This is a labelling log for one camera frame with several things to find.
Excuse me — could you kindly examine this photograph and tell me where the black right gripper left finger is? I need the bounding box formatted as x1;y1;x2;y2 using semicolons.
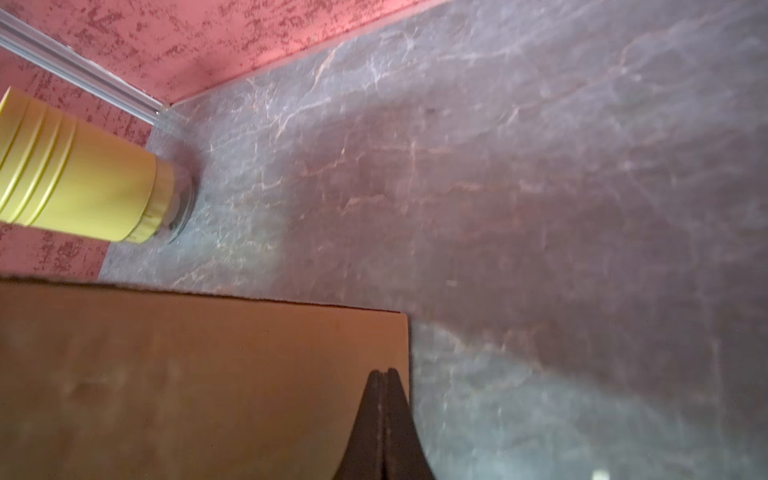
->
334;370;384;480

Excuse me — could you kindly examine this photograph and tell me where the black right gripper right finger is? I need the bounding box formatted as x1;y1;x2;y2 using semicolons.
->
382;369;435;480

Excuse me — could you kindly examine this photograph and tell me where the brown cardboard express box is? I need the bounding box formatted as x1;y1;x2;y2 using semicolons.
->
1;280;409;479

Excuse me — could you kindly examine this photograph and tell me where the yellow-green pen holder cup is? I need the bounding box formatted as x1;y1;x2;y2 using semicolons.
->
1;88;195;244

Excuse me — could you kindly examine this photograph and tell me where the aluminium corner post left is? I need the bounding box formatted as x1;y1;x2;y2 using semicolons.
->
1;10;165;126

